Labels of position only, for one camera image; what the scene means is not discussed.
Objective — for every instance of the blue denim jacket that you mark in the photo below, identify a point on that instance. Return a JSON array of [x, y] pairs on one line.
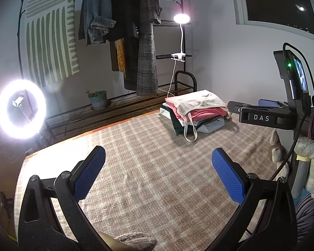
[[96, 18]]

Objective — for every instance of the stack of clothes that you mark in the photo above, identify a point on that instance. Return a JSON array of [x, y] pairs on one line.
[[198, 100]]

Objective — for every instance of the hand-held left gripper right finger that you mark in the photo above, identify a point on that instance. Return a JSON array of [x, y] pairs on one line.
[[227, 175]]

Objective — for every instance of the dark green folded garment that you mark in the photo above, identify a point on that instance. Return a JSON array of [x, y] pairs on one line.
[[176, 128]]

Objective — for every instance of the person's striped clothing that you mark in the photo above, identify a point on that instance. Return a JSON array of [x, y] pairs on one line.
[[308, 222]]

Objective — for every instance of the white clip lamp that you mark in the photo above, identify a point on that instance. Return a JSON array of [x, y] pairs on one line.
[[181, 18]]

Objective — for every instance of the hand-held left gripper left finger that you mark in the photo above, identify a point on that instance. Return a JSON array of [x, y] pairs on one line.
[[90, 172]]

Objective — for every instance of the black metal clothes rack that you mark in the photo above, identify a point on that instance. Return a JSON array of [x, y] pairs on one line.
[[184, 72]]

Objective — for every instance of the grey plaid coat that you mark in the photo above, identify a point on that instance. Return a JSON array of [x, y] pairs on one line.
[[146, 57]]

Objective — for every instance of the pink folded garment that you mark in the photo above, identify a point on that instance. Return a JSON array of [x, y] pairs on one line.
[[206, 113]]

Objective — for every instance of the potted plant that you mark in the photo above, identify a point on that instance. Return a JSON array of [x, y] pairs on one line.
[[98, 102]]

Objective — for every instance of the black clamp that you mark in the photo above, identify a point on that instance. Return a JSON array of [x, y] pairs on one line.
[[6, 201]]

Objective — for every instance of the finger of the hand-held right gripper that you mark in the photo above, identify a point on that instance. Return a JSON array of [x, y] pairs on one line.
[[268, 102], [235, 107]]

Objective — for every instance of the green striped wall hanging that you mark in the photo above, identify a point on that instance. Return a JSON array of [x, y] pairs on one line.
[[49, 44]]

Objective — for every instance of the beige plaid blanket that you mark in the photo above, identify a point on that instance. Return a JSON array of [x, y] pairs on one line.
[[146, 175]]

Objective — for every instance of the light blue folded garment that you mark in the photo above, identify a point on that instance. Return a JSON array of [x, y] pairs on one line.
[[212, 127]]

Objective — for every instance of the black hanging garment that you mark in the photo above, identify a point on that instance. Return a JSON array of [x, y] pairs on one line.
[[123, 10]]

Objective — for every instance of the white folded garment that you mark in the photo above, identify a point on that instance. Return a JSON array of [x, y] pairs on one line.
[[166, 111]]

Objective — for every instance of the yellow hanging garment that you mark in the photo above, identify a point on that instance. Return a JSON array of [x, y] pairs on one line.
[[119, 55]]

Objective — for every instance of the window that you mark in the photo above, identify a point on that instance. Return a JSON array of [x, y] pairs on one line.
[[277, 0]]

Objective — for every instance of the person's left hand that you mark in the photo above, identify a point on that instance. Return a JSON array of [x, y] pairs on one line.
[[136, 241]]

